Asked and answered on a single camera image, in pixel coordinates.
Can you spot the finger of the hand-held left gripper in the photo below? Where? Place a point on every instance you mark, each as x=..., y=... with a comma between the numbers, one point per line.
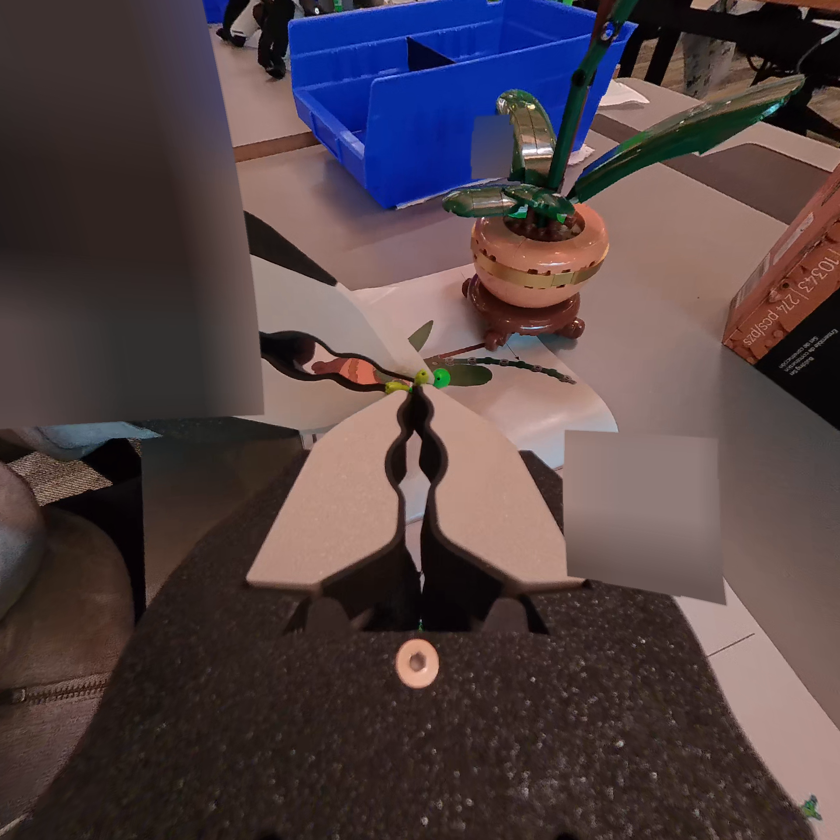
x=315, y=308
x=328, y=407

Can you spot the green toy bud stem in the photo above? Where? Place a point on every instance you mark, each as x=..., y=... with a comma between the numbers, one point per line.
x=441, y=377

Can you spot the white instruction booklet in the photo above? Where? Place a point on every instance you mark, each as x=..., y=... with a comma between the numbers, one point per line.
x=525, y=407

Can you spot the orchid print toy box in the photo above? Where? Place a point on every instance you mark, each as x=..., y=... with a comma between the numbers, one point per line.
x=787, y=295

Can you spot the white paper towel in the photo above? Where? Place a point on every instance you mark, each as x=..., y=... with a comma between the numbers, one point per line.
x=620, y=95

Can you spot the brick-built orchid plant pot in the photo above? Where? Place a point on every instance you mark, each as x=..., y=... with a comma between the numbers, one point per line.
x=538, y=262

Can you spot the small blue storage bin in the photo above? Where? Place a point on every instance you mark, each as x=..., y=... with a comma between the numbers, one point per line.
x=213, y=10

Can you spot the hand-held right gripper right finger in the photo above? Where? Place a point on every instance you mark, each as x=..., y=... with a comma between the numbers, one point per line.
x=499, y=518

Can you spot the small green toy piece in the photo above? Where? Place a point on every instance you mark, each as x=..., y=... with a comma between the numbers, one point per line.
x=812, y=808

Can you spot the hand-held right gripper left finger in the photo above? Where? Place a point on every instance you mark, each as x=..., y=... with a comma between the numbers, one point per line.
x=321, y=518

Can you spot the large blue storage bin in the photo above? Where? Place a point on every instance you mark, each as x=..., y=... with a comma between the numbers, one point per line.
x=407, y=144

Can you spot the person's grey hoodie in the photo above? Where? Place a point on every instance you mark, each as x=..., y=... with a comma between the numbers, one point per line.
x=59, y=623

